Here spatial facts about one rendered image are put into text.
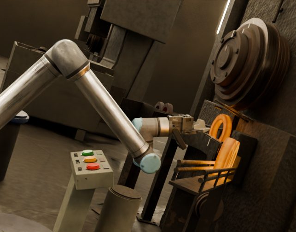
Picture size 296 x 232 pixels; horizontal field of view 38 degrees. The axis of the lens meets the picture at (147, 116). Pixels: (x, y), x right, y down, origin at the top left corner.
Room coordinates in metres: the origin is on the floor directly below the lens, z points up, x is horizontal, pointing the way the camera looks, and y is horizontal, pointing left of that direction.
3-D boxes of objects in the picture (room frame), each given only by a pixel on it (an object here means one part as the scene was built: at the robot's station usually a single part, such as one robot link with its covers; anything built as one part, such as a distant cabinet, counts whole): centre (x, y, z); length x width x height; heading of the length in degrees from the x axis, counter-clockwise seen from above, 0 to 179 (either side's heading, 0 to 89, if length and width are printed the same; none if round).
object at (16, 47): (4.62, 1.08, 0.39); 1.03 x 0.83 x 0.79; 111
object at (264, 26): (2.19, -0.38, 1.11); 0.47 x 0.06 x 0.47; 17
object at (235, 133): (1.97, -0.46, 0.68); 0.11 x 0.08 x 0.24; 107
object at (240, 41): (2.16, -0.28, 1.11); 0.28 x 0.06 x 0.28; 17
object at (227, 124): (2.19, -0.38, 0.75); 0.18 x 0.03 x 0.18; 16
